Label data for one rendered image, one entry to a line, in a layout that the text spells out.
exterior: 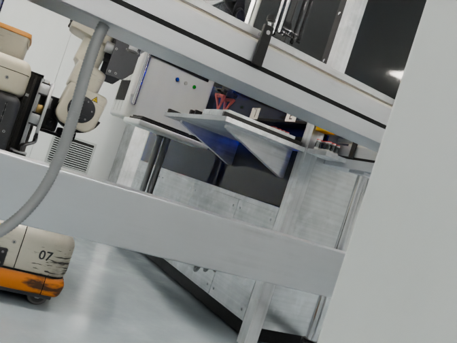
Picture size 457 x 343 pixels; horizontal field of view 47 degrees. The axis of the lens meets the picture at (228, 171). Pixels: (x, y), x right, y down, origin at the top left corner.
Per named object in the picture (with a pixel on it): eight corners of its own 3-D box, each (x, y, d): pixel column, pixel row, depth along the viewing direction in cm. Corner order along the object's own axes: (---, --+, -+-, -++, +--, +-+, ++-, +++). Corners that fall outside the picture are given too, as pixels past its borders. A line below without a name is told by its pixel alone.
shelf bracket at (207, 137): (228, 165, 278) (237, 141, 278) (231, 165, 275) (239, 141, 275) (172, 144, 262) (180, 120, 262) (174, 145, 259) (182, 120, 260)
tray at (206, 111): (262, 140, 250) (264, 133, 250) (292, 144, 227) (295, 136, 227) (200, 116, 234) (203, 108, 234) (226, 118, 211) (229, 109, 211)
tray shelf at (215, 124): (241, 145, 289) (242, 141, 289) (317, 157, 227) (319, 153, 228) (163, 116, 267) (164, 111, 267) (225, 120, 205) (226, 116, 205)
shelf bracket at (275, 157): (279, 177, 234) (288, 150, 234) (283, 178, 231) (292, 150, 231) (215, 154, 218) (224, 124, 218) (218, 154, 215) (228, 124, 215)
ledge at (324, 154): (330, 162, 229) (332, 158, 229) (350, 165, 217) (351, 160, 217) (306, 152, 222) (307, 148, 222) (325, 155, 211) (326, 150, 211)
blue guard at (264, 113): (159, 111, 400) (166, 89, 401) (308, 121, 229) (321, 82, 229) (158, 111, 400) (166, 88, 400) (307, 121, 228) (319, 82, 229)
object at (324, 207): (224, 261, 449) (256, 164, 452) (404, 372, 267) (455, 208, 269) (114, 234, 402) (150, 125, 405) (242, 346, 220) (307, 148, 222)
